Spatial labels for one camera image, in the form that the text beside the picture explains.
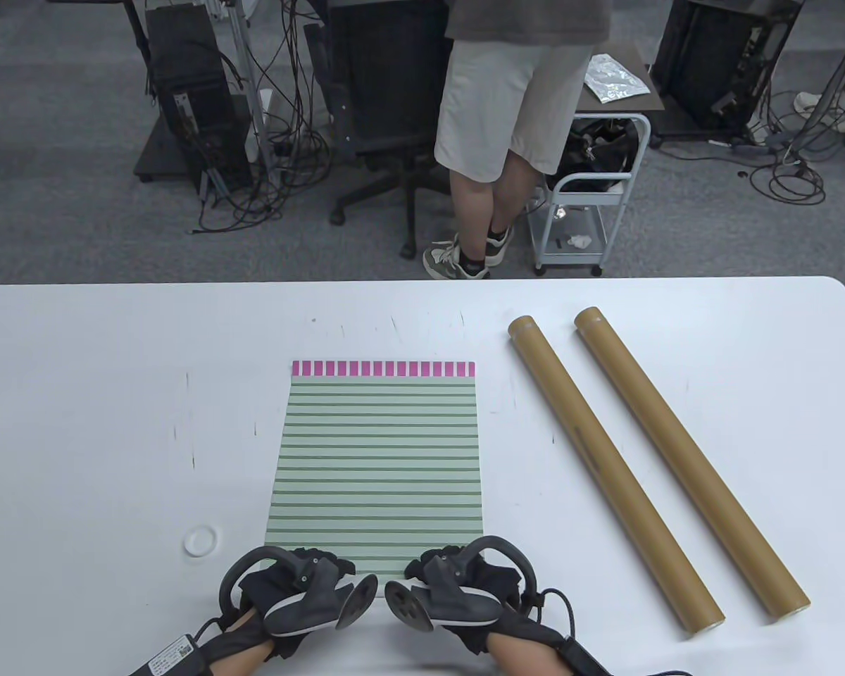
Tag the person's right hand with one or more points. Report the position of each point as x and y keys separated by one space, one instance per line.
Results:
x=507 y=620

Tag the person's left hand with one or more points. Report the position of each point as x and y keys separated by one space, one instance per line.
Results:
x=260 y=588

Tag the black grey hand controller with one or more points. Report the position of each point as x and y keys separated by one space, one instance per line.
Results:
x=458 y=605
x=310 y=605

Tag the white plastic tube cap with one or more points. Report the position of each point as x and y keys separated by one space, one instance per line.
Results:
x=201 y=542

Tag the green striped mouse pad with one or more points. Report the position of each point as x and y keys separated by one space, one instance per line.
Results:
x=380 y=451

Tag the brown cardboard mailing tube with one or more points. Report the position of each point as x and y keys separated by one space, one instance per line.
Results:
x=683 y=451
x=591 y=458

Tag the person's right forearm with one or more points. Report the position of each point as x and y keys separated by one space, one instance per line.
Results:
x=528 y=658

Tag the person's left forearm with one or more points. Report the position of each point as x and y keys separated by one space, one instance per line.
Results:
x=243 y=662

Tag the black right wrist pack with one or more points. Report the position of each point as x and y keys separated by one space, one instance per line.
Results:
x=586 y=657

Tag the grey labelled left wrist pack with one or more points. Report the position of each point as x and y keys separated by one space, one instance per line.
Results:
x=169 y=656

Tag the white crumpled paper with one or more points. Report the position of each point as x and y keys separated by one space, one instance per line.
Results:
x=579 y=243

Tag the white metal utility cart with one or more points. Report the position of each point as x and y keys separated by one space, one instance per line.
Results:
x=591 y=199

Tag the black headset gear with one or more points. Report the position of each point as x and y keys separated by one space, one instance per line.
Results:
x=598 y=151

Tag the black mesh office chair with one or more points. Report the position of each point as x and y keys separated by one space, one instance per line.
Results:
x=380 y=84

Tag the black computer tower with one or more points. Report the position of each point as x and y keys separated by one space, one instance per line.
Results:
x=190 y=70

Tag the small brown top side table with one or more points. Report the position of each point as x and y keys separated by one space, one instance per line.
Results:
x=634 y=105

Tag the crumpled silver foil bag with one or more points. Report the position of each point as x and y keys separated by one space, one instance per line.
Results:
x=612 y=79

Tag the black computer rack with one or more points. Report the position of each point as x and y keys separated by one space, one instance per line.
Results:
x=711 y=63

